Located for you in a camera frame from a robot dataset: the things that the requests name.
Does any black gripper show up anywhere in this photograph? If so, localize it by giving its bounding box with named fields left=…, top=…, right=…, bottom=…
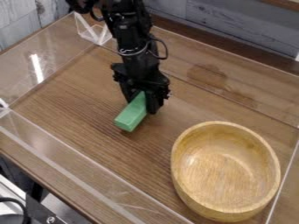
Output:
left=110, top=47, right=169, bottom=115

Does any green rectangular block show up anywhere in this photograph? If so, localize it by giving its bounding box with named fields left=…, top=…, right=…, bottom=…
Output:
left=114, top=92, right=146, bottom=132

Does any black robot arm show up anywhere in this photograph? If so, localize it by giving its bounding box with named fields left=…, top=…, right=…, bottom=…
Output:
left=65, top=0, right=169, bottom=114

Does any brown wooden bowl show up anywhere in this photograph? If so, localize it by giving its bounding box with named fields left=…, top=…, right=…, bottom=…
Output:
left=170, top=121, right=281, bottom=222

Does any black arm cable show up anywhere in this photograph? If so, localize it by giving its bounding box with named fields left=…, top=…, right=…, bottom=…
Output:
left=145, top=36, right=169, bottom=61

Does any clear acrylic tray wall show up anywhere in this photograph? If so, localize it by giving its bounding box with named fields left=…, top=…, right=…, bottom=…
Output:
left=0, top=17, right=299, bottom=224

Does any clear acrylic corner bracket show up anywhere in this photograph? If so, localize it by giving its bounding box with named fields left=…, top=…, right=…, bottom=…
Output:
left=73, top=12, right=112, bottom=46

